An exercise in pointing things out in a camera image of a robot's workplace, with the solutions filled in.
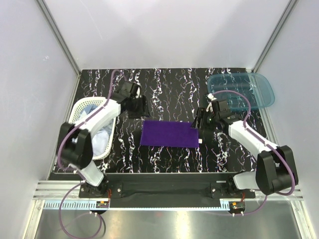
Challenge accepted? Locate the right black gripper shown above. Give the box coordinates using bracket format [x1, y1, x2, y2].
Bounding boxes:
[190, 108, 219, 132]

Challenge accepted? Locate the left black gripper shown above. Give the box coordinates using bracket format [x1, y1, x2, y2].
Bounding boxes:
[128, 95, 150, 120]

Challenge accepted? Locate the purple towel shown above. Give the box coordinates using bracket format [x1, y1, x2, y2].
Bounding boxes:
[140, 120, 199, 148]

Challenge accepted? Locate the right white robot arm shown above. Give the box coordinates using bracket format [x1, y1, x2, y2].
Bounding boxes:
[191, 100, 299, 198]

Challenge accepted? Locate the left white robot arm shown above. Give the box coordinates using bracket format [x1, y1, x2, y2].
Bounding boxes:
[56, 82, 150, 197]

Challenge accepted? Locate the white plastic basket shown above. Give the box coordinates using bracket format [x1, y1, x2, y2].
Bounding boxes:
[68, 97, 116, 160]

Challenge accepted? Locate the light blue towel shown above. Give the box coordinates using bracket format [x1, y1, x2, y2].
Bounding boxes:
[77, 105, 113, 157]

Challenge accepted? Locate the teal transparent plastic tray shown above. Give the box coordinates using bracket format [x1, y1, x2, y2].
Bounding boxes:
[207, 73, 275, 111]

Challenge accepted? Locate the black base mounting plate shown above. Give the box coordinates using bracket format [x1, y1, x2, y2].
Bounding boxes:
[79, 172, 256, 210]

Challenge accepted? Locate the right connector box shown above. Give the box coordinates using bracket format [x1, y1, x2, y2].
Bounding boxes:
[230, 201, 246, 211]

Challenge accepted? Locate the connector box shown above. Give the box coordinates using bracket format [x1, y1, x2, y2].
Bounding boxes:
[96, 201, 109, 209]
[230, 201, 246, 211]

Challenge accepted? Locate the left connector box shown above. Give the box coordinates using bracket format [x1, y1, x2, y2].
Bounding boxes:
[96, 201, 109, 209]

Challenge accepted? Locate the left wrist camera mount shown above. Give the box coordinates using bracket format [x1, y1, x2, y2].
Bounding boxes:
[134, 85, 142, 99]

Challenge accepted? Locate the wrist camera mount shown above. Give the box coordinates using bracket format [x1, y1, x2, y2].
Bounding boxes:
[134, 85, 142, 99]
[206, 93, 219, 113]

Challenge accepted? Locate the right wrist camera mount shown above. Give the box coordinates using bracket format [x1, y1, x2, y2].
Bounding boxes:
[206, 93, 219, 113]

